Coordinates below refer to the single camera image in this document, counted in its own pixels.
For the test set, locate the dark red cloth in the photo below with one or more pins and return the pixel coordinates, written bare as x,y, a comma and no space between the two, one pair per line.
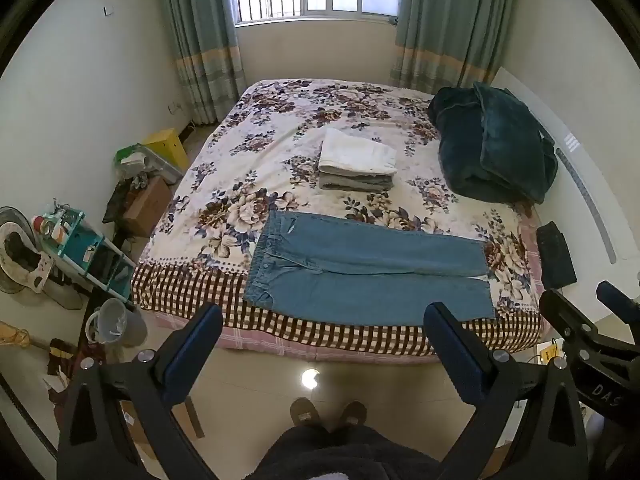
65,355

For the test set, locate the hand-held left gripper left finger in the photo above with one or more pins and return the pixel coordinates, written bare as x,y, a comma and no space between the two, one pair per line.
197,342

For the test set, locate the green plastic bin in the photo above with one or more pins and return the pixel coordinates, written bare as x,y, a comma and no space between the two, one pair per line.
145,160

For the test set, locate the grey bucket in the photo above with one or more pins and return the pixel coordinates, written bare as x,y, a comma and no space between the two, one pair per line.
116,322

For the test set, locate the white floor fan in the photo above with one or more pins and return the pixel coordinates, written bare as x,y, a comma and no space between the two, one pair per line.
20,255

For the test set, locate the bed with floral sheet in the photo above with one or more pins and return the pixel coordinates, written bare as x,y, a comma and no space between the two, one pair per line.
240,200

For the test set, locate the teal storage rack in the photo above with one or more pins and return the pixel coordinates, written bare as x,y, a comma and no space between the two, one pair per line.
95,255

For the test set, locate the yellow small object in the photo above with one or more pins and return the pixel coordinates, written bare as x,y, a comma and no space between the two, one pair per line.
552,352

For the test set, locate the dark green blanket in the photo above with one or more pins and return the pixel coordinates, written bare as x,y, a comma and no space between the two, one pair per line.
492,145

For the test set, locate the straw broom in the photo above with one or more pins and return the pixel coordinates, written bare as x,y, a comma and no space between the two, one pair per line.
17,336

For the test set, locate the black cloth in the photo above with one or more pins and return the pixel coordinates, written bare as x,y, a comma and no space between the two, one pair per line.
555,255

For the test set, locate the wall outlet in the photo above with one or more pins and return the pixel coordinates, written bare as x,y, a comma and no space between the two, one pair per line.
175,107

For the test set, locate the cardboard box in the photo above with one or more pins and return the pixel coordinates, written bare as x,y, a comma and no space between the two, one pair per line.
147,205

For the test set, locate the blue jeans pants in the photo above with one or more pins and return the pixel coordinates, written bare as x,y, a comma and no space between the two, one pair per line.
360,275

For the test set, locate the yellow box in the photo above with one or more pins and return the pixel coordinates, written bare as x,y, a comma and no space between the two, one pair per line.
167,147

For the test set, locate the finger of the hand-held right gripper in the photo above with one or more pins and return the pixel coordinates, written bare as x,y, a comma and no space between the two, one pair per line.
570,317
616,296

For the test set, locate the folded white and grey towels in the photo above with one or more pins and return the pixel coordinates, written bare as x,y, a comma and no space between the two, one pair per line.
356,152

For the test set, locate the white headboard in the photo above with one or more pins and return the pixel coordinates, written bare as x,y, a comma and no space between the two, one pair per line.
585,160

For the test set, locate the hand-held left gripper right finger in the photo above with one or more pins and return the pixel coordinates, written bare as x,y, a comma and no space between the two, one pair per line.
452,352

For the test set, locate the person's dark clothing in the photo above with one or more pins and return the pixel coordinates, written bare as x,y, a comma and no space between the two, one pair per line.
345,455

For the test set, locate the green curtain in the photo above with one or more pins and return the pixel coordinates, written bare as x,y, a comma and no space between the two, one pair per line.
205,35
450,20

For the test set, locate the grey folded pants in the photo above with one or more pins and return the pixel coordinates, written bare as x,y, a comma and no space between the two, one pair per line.
350,181

